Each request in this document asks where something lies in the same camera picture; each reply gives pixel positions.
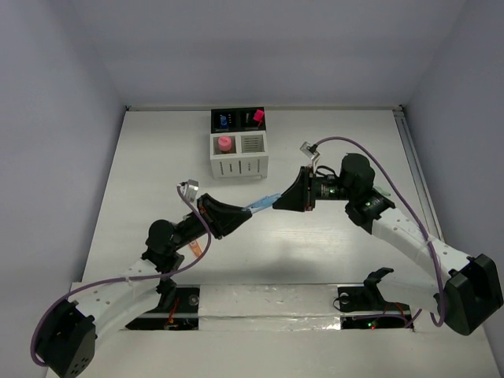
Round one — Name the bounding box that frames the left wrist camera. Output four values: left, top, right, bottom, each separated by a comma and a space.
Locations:
177, 179, 199, 203

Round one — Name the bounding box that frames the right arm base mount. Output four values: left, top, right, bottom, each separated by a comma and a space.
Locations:
332, 268, 413, 330

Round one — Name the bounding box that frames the black slotted container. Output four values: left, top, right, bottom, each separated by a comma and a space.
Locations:
210, 107, 266, 133

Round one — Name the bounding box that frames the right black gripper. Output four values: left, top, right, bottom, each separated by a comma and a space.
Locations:
272, 167, 354, 213

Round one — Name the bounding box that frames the white slotted container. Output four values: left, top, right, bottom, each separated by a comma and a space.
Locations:
209, 131, 269, 179

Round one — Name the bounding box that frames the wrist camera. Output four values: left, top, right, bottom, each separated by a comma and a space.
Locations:
299, 142, 320, 168
177, 179, 199, 203

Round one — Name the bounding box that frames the green correction tape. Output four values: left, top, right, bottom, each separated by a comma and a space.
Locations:
374, 186, 391, 197

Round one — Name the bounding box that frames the pink cap black highlighter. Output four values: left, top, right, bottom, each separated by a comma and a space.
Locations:
253, 109, 265, 128

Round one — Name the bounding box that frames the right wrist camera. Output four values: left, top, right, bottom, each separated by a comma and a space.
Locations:
299, 142, 320, 168

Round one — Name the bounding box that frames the orange correction tape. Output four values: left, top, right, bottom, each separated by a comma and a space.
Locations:
189, 240, 203, 258

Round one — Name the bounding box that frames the aluminium rail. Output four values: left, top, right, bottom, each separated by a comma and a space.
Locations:
392, 109, 445, 242

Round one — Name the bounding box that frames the blue correction tape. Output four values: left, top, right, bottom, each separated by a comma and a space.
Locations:
244, 193, 281, 214

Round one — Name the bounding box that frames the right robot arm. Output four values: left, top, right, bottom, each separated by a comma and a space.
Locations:
272, 154, 503, 335

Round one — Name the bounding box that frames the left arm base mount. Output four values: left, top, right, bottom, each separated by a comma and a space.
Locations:
125, 285, 200, 331

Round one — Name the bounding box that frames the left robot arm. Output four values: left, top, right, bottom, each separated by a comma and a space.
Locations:
30, 194, 253, 377

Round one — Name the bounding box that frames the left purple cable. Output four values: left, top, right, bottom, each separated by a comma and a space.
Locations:
30, 184, 213, 367

